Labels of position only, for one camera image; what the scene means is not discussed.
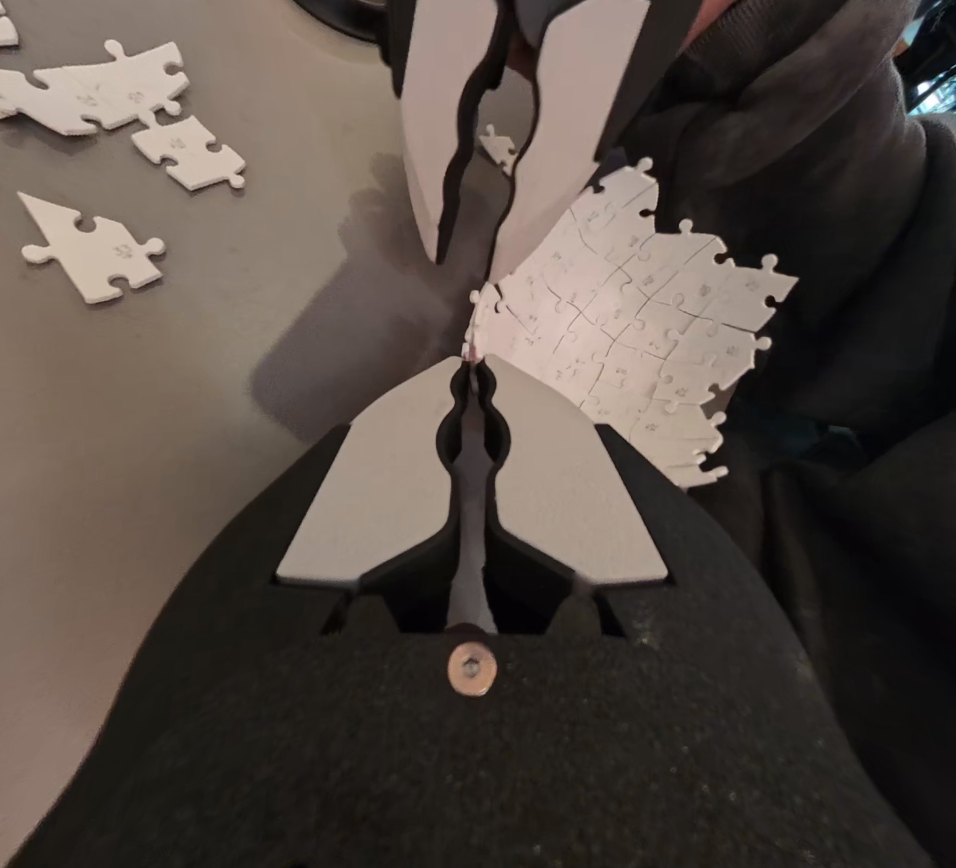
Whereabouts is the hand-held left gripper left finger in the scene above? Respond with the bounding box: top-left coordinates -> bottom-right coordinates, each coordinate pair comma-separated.
275,356 -> 479,593

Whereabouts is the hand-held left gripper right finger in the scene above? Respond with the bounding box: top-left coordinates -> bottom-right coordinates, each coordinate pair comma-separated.
478,354 -> 669,594

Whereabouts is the person's right forearm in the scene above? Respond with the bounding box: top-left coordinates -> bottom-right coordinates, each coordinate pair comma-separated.
635,0 -> 927,271

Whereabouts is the partly built puzzle ball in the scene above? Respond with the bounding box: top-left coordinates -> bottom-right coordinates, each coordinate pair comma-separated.
462,158 -> 800,490

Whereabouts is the scatter of white puzzle pieces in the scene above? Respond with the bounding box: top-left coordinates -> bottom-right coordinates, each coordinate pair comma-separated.
0,0 -> 247,305

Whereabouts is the white jigsaw puzzle piece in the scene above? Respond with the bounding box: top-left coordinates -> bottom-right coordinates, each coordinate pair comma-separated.
478,123 -> 520,176

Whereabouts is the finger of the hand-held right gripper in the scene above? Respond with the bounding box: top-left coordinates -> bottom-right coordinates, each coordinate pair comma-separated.
392,0 -> 516,267
487,0 -> 654,285

